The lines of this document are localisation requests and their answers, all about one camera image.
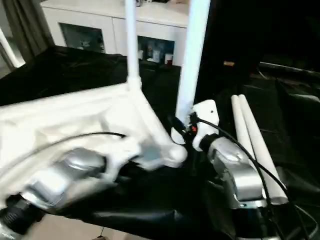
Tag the white plastic table top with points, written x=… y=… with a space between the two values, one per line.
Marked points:
x=75 y=120

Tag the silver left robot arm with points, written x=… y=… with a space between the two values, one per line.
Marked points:
x=60 y=175

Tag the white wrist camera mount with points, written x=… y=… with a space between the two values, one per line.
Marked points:
x=206 y=122
x=122 y=155

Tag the black case with yellow label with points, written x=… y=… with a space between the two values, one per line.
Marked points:
x=270 y=30

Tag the black mat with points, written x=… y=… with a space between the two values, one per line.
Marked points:
x=75 y=70

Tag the long black bar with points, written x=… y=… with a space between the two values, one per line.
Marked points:
x=290 y=69

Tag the grey curtain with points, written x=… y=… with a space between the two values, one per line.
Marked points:
x=27 y=27

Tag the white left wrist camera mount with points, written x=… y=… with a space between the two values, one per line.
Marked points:
x=122 y=155

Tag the white cabinet with glass doors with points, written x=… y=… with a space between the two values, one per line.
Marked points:
x=100 y=20

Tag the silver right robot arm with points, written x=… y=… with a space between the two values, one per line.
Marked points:
x=240 y=170

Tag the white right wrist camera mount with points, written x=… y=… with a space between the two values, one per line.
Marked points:
x=206 y=122

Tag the white plastic table leg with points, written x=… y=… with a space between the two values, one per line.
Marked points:
x=260 y=145
x=192 y=50
x=240 y=120
x=132 y=40

